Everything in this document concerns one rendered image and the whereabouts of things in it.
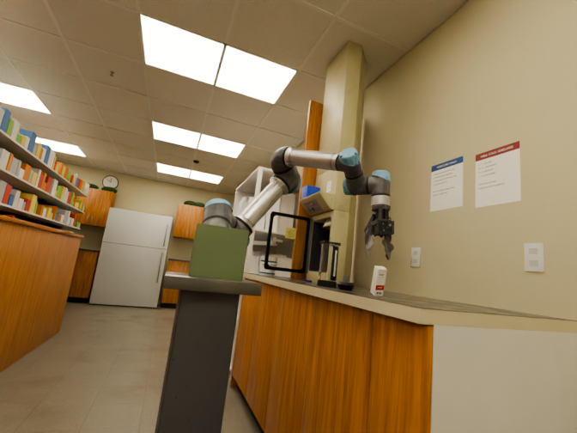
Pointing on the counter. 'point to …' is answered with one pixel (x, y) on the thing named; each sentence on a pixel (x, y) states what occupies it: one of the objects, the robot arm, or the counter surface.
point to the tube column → (343, 101)
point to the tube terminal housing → (341, 228)
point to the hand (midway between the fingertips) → (377, 256)
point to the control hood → (320, 202)
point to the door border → (268, 240)
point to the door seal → (270, 241)
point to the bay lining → (318, 245)
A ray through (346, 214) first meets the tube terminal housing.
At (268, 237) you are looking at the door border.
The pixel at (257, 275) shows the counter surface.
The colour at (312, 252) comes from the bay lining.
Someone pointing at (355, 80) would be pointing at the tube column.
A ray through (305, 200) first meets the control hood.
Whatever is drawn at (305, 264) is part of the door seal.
